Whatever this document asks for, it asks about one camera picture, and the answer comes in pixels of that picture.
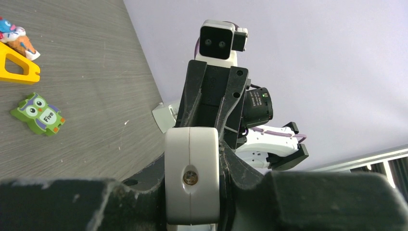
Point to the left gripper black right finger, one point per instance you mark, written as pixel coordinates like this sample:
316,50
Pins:
305,201

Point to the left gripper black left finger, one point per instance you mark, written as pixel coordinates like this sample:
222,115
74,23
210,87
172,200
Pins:
85,204

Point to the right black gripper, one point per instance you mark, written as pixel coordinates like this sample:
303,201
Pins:
214,97

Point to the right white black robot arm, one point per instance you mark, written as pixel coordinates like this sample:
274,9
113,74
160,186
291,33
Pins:
277,149

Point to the green monster toy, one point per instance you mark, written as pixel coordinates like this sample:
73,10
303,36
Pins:
40,116

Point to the yellow triangular toy block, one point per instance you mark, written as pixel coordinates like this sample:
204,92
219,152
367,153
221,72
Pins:
16,68

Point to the small red blue figurine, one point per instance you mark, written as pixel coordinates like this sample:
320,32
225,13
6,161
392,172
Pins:
15,37

